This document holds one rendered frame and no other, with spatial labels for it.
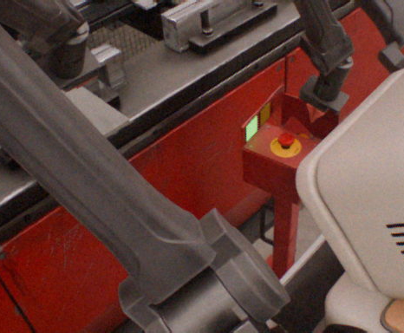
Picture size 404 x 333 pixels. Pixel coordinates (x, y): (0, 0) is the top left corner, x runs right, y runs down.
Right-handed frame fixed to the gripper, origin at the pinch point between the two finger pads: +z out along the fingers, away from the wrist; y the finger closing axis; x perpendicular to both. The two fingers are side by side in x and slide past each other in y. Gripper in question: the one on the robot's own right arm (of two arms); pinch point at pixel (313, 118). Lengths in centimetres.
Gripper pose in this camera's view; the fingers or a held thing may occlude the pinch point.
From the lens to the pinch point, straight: 127.5
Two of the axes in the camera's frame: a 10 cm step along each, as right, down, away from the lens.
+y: -8.1, -5.3, 2.5
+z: -1.3, 5.8, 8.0
